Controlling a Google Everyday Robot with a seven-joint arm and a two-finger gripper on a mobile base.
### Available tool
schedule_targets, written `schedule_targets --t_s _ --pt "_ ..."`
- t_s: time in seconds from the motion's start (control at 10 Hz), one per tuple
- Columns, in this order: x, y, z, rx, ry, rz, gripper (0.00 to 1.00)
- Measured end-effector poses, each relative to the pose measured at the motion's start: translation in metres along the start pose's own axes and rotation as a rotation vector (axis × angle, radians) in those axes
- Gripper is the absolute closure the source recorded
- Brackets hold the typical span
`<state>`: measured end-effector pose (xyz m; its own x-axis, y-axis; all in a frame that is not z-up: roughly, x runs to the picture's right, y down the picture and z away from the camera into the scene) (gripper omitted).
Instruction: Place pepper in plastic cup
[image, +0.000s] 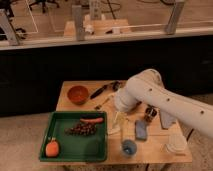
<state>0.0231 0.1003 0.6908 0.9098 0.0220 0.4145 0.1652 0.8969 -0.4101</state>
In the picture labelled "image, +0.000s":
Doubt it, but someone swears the small metal fork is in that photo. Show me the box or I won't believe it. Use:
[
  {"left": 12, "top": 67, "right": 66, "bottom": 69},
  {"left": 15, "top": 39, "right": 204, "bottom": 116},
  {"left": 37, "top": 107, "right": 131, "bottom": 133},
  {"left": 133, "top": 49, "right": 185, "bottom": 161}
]
[{"left": 94, "top": 95, "right": 114, "bottom": 110}]

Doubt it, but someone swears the orange toy fruit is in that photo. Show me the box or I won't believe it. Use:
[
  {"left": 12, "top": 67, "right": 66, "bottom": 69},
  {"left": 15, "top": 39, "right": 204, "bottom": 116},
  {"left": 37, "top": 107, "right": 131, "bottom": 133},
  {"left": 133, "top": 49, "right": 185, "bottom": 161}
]
[{"left": 45, "top": 138, "right": 60, "bottom": 157}]

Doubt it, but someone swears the wooden table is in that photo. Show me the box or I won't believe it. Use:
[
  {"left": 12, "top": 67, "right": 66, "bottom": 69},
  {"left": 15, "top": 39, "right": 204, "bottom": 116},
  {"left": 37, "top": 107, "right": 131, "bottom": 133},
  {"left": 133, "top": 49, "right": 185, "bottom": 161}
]
[{"left": 47, "top": 81, "right": 192, "bottom": 165}]

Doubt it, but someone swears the dark grape bunch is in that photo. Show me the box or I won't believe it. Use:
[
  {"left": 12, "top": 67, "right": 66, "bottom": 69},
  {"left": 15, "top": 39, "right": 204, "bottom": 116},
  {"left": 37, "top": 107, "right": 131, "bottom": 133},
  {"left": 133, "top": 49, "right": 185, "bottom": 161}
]
[{"left": 65, "top": 123, "right": 97, "bottom": 136}]

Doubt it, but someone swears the orange bowl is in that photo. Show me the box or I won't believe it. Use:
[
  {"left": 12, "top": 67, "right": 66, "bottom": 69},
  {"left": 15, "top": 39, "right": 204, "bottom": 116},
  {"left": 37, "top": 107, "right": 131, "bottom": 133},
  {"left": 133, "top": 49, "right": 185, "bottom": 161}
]
[{"left": 67, "top": 85, "right": 89, "bottom": 105}]

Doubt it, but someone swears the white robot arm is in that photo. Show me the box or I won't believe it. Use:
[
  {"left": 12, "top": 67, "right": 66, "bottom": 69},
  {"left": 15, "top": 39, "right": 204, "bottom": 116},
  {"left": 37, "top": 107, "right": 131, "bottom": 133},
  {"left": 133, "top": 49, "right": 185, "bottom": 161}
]
[{"left": 114, "top": 69, "right": 213, "bottom": 139}]

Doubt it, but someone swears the blue sponge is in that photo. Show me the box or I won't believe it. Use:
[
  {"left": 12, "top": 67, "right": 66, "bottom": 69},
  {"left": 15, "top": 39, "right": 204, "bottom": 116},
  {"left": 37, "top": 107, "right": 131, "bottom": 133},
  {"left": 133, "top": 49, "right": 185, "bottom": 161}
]
[{"left": 135, "top": 120, "right": 148, "bottom": 140}]

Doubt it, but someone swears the blue plastic cup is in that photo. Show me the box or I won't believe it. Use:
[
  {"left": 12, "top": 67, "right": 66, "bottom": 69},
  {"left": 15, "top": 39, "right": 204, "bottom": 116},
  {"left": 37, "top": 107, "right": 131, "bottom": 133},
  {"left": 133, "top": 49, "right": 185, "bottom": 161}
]
[{"left": 121, "top": 139, "right": 137, "bottom": 157}]

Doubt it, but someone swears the green plastic tray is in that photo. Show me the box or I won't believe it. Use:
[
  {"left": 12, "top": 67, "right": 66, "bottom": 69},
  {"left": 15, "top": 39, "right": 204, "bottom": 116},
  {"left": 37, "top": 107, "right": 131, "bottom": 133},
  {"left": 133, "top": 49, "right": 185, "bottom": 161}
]
[{"left": 39, "top": 111, "right": 107, "bottom": 162}]

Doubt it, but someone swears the small dark jar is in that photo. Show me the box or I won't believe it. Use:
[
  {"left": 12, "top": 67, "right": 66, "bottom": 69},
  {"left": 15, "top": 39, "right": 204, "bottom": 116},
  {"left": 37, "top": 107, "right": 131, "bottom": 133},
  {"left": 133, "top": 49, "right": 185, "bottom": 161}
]
[{"left": 144, "top": 107, "right": 157, "bottom": 122}]

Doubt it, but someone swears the black handled brush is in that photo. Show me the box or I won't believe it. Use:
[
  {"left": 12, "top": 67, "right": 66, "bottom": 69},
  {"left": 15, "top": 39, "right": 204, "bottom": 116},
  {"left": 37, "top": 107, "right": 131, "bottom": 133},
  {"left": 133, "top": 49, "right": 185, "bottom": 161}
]
[{"left": 90, "top": 81, "right": 121, "bottom": 99}]

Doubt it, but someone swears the black office chair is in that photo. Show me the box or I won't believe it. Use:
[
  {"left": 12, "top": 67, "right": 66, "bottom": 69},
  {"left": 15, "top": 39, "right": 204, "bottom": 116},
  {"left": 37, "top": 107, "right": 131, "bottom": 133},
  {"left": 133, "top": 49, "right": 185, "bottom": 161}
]
[{"left": 28, "top": 0, "right": 60, "bottom": 13}]

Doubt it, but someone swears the black power cable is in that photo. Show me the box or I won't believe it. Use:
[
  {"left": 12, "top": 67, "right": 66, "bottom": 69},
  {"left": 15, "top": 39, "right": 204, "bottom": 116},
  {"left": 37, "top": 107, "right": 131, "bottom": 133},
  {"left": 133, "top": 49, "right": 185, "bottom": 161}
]
[{"left": 186, "top": 129, "right": 195, "bottom": 142}]

